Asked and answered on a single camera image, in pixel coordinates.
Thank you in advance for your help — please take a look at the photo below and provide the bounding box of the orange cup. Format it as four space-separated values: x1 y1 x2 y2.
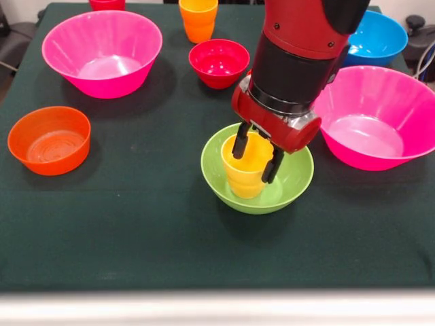
179 0 219 44

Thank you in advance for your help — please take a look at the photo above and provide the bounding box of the large pink bowl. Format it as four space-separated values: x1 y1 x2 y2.
311 65 435 172
41 10 163 100

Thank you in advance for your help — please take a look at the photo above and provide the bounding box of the small crimson bowl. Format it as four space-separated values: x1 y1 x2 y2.
188 38 251 90

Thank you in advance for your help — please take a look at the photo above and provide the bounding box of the blue bowl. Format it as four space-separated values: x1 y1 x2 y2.
342 10 408 68

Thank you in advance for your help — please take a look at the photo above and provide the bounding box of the yellow cup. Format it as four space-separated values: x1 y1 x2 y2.
220 131 275 200

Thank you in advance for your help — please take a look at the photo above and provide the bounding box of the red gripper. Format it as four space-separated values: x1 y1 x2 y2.
231 85 322 185

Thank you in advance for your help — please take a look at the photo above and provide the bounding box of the dark green tablecloth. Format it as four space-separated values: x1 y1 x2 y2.
0 2 435 293

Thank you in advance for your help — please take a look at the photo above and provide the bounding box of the orange bowl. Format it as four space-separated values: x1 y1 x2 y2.
7 105 92 177

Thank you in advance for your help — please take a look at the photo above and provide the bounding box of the crimson cup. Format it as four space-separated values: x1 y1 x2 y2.
88 0 126 12

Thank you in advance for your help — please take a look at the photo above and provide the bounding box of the green bowl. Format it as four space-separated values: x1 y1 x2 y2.
201 122 315 215

